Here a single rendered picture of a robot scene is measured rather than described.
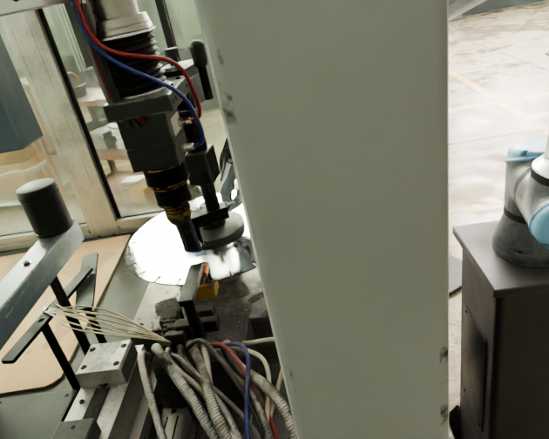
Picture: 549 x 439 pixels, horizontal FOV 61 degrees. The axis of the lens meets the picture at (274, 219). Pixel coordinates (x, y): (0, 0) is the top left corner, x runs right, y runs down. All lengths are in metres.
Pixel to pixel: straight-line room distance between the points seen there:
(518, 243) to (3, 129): 0.90
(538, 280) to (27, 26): 1.25
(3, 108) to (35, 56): 0.77
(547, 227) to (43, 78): 1.16
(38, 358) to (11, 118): 0.61
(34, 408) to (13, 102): 0.47
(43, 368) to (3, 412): 0.19
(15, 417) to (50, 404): 0.05
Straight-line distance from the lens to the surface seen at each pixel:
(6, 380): 1.07
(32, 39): 1.33
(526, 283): 1.00
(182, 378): 0.63
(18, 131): 0.58
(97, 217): 1.44
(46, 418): 0.81
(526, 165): 0.96
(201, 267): 0.70
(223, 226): 0.83
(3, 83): 0.59
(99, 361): 0.76
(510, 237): 1.04
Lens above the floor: 1.34
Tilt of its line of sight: 28 degrees down
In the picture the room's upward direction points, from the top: 11 degrees counter-clockwise
